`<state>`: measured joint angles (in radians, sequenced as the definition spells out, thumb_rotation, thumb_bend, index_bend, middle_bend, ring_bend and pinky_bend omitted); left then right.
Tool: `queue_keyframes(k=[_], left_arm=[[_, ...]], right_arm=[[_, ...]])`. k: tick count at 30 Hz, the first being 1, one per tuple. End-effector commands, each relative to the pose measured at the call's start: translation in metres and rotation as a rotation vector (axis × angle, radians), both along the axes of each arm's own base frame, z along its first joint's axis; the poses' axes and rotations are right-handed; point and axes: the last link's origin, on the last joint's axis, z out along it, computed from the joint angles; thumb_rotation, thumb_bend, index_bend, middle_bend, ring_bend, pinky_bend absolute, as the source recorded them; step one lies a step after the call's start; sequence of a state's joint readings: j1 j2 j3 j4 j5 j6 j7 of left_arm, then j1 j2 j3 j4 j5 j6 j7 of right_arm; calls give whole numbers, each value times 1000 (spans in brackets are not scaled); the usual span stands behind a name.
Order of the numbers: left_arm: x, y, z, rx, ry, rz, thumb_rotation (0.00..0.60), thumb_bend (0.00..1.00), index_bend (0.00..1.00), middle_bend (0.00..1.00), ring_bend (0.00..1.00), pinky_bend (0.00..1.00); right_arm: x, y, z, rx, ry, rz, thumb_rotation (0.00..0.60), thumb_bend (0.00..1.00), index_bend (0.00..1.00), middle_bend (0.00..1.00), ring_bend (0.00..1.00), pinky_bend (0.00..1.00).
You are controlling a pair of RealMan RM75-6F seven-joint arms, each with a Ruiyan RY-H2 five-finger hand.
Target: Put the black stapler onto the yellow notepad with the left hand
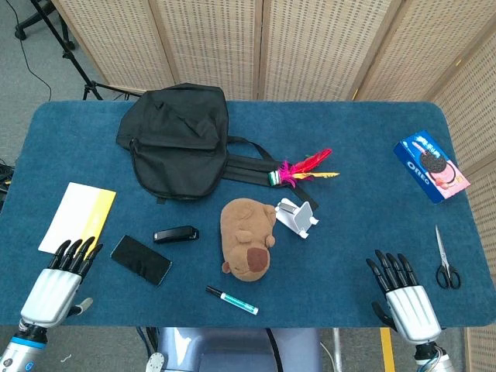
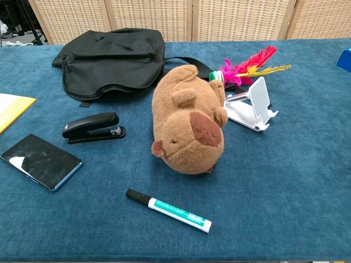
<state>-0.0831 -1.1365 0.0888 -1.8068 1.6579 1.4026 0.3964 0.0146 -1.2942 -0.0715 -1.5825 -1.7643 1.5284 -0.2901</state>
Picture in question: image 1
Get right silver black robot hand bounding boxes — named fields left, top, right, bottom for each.
left=366, top=250, right=443, bottom=345

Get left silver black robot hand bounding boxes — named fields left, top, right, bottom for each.
left=19, top=236, right=104, bottom=329

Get black stapler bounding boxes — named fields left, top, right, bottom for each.
left=153, top=225, right=202, bottom=245

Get metal table leg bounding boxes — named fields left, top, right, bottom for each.
left=332, top=327, right=345, bottom=372

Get blue table cloth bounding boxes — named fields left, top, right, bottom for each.
left=0, top=101, right=496, bottom=329

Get black smartphone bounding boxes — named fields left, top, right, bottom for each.
left=110, top=234, right=174, bottom=288

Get blue Oreo cookie box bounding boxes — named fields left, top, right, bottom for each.
left=392, top=129, right=472, bottom=205

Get white folding phone stand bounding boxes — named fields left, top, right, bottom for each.
left=274, top=198, right=321, bottom=240

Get green white marker pen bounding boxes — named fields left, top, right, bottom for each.
left=205, top=284, right=260, bottom=316

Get colourful feather shuttlecock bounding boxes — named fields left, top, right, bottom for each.
left=267, top=147, right=341, bottom=188

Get brown capybara plush toy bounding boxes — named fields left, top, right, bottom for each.
left=219, top=198, right=277, bottom=283

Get grey blue robot torso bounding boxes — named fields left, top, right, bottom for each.
left=146, top=327, right=323, bottom=372

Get black backpack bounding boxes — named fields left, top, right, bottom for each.
left=115, top=82, right=321, bottom=211

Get black tripod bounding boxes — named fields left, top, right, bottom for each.
left=37, top=0, right=141, bottom=102

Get black office chair base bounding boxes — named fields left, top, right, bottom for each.
left=14, top=0, right=77, bottom=52

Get woven wooden folding screen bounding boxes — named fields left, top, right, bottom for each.
left=51, top=0, right=496, bottom=372

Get black handled scissors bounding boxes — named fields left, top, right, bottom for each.
left=434, top=224, right=462, bottom=290

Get thin black floor cable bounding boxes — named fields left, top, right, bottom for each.
left=6, top=0, right=53, bottom=98

